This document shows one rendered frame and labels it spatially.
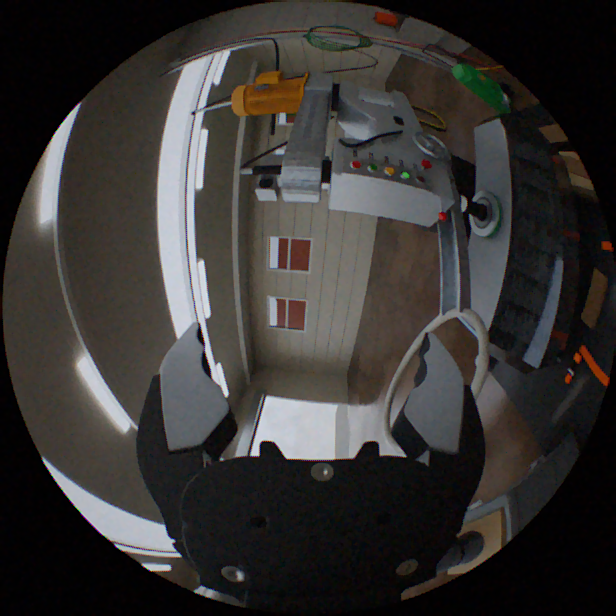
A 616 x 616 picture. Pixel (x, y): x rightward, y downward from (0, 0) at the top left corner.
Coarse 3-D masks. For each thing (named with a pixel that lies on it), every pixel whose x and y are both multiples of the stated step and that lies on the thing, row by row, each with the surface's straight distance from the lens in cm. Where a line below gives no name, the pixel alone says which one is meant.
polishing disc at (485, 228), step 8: (480, 192) 109; (488, 192) 104; (472, 200) 113; (480, 200) 108; (488, 200) 103; (488, 208) 102; (496, 208) 98; (472, 216) 111; (488, 216) 101; (496, 216) 97; (472, 224) 110; (480, 224) 105; (488, 224) 100; (496, 224) 98; (480, 232) 104; (488, 232) 100
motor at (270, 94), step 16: (256, 80) 132; (272, 80) 130; (288, 80) 134; (304, 80) 125; (240, 96) 133; (256, 96) 131; (272, 96) 129; (288, 96) 127; (240, 112) 136; (256, 112) 135; (272, 112) 134; (288, 112) 134
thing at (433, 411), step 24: (432, 336) 13; (432, 360) 11; (432, 384) 10; (456, 384) 10; (408, 408) 8; (432, 408) 9; (456, 408) 10; (408, 432) 8; (432, 432) 8; (456, 432) 9; (408, 456) 9
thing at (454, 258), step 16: (448, 224) 91; (464, 224) 82; (448, 240) 89; (464, 240) 79; (448, 256) 86; (464, 256) 76; (448, 272) 83; (464, 272) 74; (448, 288) 82; (464, 288) 72; (448, 304) 80; (464, 304) 71
